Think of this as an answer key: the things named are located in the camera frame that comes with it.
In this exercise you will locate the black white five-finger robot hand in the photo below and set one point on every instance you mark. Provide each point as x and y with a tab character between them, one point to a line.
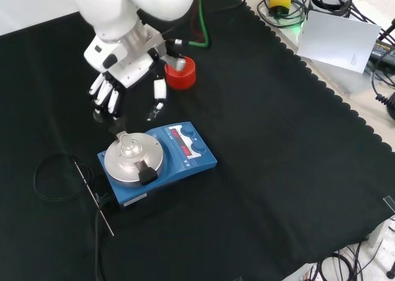
129	68

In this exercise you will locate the heater with blue base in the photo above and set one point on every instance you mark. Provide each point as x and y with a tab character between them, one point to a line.
197	162

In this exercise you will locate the clear round-bottom glass flask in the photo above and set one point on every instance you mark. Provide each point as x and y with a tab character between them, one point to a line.
129	149

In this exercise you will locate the thin metal probe rod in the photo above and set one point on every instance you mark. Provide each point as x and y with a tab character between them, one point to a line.
92	196

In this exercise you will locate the black bench cloth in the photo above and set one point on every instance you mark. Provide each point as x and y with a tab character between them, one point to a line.
247	170

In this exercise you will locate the yellow stop button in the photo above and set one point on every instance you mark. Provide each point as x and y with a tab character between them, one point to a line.
279	0

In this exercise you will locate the pale board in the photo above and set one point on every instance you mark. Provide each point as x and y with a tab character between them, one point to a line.
336	40

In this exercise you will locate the black power adapter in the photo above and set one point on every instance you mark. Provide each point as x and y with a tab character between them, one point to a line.
382	51

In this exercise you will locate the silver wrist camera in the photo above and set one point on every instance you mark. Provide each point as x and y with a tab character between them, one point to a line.
177	63

